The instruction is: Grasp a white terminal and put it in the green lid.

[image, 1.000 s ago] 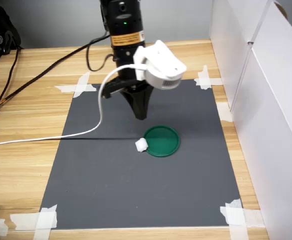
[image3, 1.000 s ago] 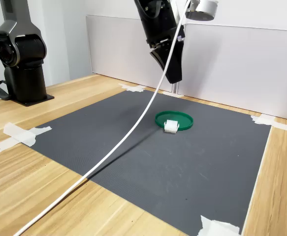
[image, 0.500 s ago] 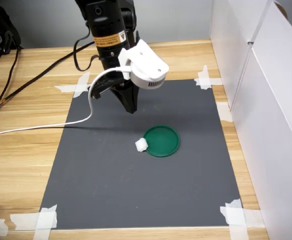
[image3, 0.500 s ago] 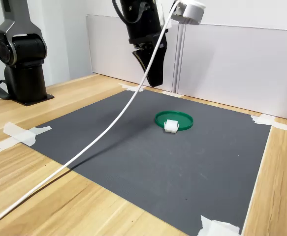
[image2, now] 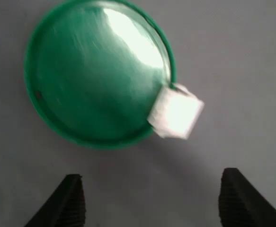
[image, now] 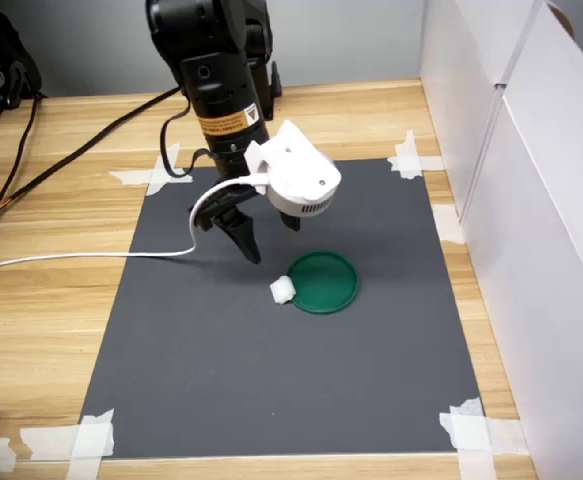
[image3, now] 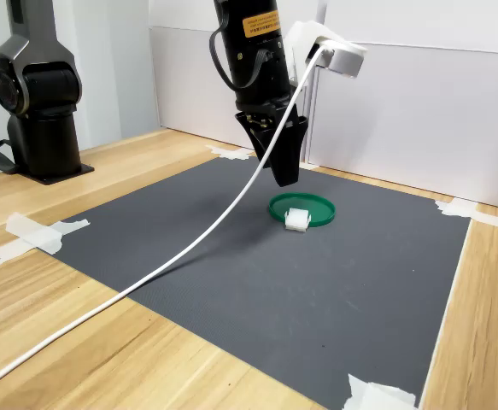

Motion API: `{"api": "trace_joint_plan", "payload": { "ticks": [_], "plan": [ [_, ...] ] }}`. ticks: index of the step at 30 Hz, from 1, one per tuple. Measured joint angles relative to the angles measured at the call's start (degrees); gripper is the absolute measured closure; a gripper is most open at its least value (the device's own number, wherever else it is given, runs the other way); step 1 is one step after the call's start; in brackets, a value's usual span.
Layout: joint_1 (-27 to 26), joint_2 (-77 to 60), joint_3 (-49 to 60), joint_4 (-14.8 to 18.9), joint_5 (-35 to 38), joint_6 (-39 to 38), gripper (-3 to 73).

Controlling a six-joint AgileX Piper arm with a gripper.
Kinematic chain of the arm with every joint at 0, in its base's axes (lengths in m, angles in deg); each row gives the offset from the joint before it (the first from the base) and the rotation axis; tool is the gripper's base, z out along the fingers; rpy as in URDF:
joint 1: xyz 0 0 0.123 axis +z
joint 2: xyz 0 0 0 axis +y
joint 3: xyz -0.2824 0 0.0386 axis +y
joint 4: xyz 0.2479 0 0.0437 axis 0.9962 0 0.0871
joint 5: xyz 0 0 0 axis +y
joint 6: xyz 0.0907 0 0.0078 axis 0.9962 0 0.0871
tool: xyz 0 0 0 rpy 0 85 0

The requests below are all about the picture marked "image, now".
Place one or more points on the small white plastic terminal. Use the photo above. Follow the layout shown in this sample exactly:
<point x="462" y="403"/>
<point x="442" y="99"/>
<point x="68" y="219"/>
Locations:
<point x="282" y="290"/>

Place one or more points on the round green lid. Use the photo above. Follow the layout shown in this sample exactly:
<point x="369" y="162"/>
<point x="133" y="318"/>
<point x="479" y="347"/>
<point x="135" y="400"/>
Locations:
<point x="328" y="285"/>

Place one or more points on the white tape cross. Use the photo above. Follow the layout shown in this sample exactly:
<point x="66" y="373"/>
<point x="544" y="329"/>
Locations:
<point x="411" y="162"/>
<point x="88" y="440"/>
<point x="163" y="172"/>
<point x="471" y="435"/>

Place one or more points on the dark grey mat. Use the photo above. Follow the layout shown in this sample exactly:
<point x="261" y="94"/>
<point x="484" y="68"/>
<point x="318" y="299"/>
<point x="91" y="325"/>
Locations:
<point x="246" y="360"/>

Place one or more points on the short white tape strip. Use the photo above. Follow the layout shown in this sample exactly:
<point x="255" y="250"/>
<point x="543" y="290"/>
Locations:
<point x="448" y="222"/>

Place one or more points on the white partition panel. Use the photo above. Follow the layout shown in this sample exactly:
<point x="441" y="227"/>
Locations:
<point x="556" y="250"/>
<point x="466" y="75"/>

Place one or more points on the brown round disc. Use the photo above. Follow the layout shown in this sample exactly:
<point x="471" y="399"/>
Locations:
<point x="563" y="20"/>

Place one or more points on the white camera box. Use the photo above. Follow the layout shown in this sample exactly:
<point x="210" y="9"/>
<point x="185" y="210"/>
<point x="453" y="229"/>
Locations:
<point x="301" y="175"/>

